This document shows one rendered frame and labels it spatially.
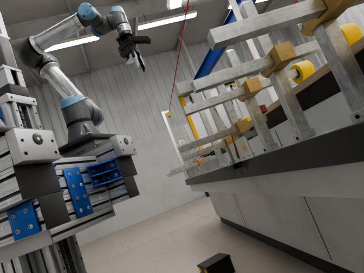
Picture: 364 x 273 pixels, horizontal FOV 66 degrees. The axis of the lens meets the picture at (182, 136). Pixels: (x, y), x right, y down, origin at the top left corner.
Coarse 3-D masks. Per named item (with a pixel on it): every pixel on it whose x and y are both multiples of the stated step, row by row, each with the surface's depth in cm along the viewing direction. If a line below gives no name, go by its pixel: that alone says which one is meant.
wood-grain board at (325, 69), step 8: (360, 40) 76; (352, 48) 79; (360, 48) 77; (328, 64) 90; (320, 72) 95; (328, 72) 91; (304, 80) 104; (312, 80) 100; (296, 88) 110; (304, 88) 106; (272, 104) 132; (280, 104) 126
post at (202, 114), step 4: (200, 112) 185; (204, 112) 185; (200, 116) 187; (204, 116) 185; (204, 120) 184; (208, 120) 184; (204, 124) 184; (208, 124) 184; (208, 128) 183; (208, 132) 183; (212, 132) 183; (216, 140) 182; (212, 144) 182; (216, 152) 181; (220, 152) 181; (216, 156) 183; (220, 156) 181; (220, 160) 180; (224, 160) 180; (220, 164) 179; (224, 164) 179
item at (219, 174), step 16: (336, 128) 70; (352, 128) 58; (272, 144) 105; (304, 144) 77; (320, 144) 70; (336, 144) 64; (352, 144) 60; (256, 160) 114; (272, 160) 100; (288, 160) 89; (304, 160) 80; (320, 160) 73; (336, 160) 66; (352, 160) 61; (192, 176) 325; (208, 176) 220; (224, 176) 172; (240, 176) 141
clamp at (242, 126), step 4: (240, 120) 125; (244, 120) 125; (236, 124) 126; (240, 124) 125; (244, 124) 125; (248, 124) 125; (236, 128) 128; (240, 128) 124; (244, 128) 125; (248, 128) 125; (240, 132) 125; (244, 132) 132
